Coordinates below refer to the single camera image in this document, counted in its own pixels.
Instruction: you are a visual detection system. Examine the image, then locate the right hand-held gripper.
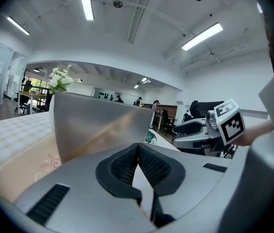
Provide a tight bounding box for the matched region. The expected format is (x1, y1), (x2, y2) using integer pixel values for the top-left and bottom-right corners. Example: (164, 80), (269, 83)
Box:
(172, 98), (247, 157)

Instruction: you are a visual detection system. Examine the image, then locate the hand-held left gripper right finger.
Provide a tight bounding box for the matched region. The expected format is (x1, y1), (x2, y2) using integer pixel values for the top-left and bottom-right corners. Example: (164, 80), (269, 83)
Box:
(138, 142), (234, 229)

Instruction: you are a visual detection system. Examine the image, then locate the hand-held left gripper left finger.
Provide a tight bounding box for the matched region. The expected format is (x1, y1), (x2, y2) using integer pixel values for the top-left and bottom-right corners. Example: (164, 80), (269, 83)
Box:
(13, 142), (158, 233)

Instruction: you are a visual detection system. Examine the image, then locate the clear plastic tray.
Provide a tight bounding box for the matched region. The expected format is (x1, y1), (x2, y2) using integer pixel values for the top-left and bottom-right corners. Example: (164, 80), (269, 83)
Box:
(52, 90), (155, 164)

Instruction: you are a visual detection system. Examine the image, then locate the person's right forearm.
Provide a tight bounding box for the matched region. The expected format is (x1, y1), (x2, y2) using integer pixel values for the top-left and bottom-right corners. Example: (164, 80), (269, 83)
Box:
(234, 119), (274, 147)

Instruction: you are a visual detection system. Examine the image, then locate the green and white small object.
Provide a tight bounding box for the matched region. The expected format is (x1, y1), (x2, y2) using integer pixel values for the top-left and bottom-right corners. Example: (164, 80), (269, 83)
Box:
(146, 129), (157, 144)

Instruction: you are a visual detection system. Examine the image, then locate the pale checked tablecloth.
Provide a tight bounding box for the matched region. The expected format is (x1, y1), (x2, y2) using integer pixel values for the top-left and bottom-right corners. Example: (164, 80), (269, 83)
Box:
(0, 110), (180, 205)

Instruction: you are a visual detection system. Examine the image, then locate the long ceiling light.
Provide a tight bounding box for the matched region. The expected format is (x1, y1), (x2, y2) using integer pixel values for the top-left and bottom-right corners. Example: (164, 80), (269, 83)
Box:
(6, 16), (30, 36)
(181, 22), (224, 51)
(78, 0), (95, 21)

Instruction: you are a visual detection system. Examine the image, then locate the wooden desk with white legs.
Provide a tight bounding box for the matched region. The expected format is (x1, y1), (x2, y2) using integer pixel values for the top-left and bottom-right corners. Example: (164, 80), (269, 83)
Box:
(17, 90), (49, 115)

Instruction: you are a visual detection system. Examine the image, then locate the white flower bouquet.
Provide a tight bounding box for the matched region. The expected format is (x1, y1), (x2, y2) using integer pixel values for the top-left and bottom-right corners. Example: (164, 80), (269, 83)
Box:
(48, 64), (82, 95)

